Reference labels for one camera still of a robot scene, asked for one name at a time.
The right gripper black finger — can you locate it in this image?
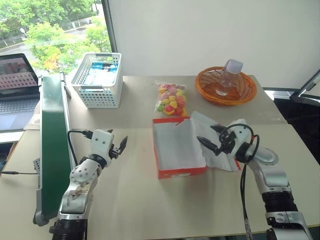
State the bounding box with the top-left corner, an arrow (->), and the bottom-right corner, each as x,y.
210,124 -> 227,135
196,135 -> 218,152

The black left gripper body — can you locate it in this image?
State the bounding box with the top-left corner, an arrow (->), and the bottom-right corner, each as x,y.
109,142 -> 124,160

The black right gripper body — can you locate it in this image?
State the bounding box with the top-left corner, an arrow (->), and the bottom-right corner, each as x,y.
215,129 -> 237,157

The orange cardboard box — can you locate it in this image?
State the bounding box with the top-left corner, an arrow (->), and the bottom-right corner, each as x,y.
151,110 -> 242,180

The green conveyor belt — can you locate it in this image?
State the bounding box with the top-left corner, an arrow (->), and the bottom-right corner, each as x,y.
32,71 -> 76,227

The white perforated plastic basket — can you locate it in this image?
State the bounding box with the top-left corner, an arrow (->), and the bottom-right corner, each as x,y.
70,52 -> 124,109

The orange wicker basket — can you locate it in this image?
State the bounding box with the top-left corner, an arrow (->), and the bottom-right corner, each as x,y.
194,65 -> 258,107

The clear bottle with lilac cap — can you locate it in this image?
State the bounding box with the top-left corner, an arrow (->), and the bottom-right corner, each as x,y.
215,59 -> 244,97

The light blue packet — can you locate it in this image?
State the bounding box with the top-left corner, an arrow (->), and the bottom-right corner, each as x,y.
84,70 -> 117,88

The bag of colourful candies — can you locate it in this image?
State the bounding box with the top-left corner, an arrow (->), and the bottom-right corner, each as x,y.
154,80 -> 189,118

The blue black packet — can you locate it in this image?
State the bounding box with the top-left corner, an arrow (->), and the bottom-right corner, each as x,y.
90,61 -> 119,73

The black side table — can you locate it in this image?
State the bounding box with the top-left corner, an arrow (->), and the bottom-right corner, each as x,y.
261,86 -> 320,166

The grey laptop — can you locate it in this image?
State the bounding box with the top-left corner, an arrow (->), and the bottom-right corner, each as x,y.
0,52 -> 42,133

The grey metal bar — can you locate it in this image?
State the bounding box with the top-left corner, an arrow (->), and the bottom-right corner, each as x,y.
291,70 -> 320,99

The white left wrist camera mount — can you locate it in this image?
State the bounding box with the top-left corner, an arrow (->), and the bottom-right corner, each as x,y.
90,129 -> 115,161

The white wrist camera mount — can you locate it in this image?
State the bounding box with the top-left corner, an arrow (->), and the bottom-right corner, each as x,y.
90,129 -> 115,161
228,119 -> 254,151

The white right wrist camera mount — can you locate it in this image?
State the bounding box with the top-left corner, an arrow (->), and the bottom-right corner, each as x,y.
228,119 -> 254,151

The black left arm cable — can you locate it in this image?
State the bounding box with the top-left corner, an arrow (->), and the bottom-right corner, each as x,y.
67,129 -> 94,165

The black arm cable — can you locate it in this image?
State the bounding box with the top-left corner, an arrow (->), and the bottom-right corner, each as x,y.
67,129 -> 94,165
219,123 -> 261,240

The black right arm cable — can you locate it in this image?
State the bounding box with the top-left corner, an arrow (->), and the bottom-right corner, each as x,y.
219,123 -> 261,240

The thin black plug cable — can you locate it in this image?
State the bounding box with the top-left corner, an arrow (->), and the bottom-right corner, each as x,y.
0,170 -> 39,176

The dark window frame post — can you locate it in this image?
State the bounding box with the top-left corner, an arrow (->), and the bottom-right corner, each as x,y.
100,0 -> 119,55

